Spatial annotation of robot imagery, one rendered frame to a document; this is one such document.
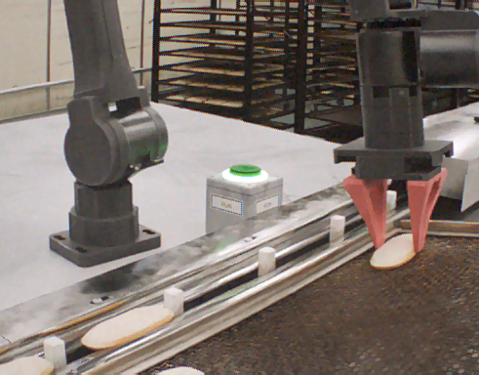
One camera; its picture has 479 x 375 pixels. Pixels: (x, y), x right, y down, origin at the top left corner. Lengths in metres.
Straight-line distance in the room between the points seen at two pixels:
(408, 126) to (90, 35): 0.37
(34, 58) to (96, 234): 5.15
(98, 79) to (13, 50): 5.03
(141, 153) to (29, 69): 5.14
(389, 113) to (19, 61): 5.33
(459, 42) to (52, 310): 0.42
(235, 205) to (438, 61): 0.37
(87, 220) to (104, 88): 0.15
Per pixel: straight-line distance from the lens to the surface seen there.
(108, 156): 0.79
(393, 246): 0.68
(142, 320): 0.63
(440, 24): 0.63
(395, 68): 0.64
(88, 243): 0.86
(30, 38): 5.93
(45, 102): 6.08
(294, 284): 0.63
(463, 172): 1.01
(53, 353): 0.57
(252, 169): 0.91
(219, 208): 0.91
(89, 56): 0.82
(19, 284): 0.80
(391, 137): 0.64
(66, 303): 0.65
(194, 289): 0.71
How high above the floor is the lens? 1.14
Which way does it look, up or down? 16 degrees down
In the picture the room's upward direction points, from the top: 2 degrees clockwise
